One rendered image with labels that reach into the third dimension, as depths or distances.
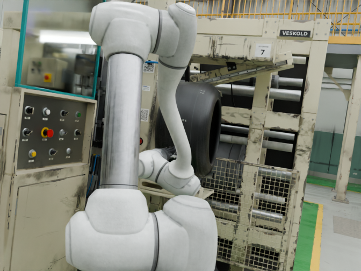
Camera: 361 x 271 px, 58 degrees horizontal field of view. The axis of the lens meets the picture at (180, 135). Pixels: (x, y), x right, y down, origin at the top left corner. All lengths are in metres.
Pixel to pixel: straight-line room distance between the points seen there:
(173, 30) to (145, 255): 0.62
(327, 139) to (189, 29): 10.00
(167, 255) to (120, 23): 0.63
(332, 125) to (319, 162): 1.21
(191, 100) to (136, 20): 0.82
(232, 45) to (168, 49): 1.14
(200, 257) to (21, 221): 0.99
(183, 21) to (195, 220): 0.56
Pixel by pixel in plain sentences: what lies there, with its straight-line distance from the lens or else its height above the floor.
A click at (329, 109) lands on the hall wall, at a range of 10.98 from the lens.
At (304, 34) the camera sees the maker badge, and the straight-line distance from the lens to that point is 2.43.
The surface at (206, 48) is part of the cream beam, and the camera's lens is 2.16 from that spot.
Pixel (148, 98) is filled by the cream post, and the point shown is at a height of 1.32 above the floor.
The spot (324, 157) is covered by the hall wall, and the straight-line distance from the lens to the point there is 10.89.
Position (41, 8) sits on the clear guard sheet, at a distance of 1.64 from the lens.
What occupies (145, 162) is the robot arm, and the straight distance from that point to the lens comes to 1.28.
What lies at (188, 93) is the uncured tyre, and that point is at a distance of 1.75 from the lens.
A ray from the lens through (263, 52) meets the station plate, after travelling 2.09.
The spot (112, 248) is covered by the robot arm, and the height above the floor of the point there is 0.91.
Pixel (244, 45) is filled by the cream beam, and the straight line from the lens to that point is 2.11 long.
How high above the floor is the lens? 1.23
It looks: 3 degrees down
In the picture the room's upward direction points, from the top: 8 degrees clockwise
